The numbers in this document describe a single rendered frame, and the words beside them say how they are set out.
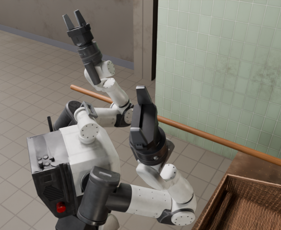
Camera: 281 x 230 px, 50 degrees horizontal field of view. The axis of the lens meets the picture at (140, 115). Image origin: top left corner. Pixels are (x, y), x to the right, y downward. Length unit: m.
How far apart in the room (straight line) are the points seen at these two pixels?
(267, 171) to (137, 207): 1.45
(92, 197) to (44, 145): 0.30
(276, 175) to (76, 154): 1.56
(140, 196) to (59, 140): 0.37
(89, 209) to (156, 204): 0.21
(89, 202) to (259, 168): 1.56
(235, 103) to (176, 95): 0.59
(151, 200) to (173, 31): 2.02
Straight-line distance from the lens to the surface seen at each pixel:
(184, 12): 2.70
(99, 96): 1.74
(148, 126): 0.68
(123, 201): 0.96
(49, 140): 1.14
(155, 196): 1.01
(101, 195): 0.94
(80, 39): 1.25
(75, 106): 1.27
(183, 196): 0.97
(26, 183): 3.01
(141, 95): 0.68
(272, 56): 2.55
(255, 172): 2.25
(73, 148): 1.09
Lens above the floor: 2.10
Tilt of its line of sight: 35 degrees down
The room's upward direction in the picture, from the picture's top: straight up
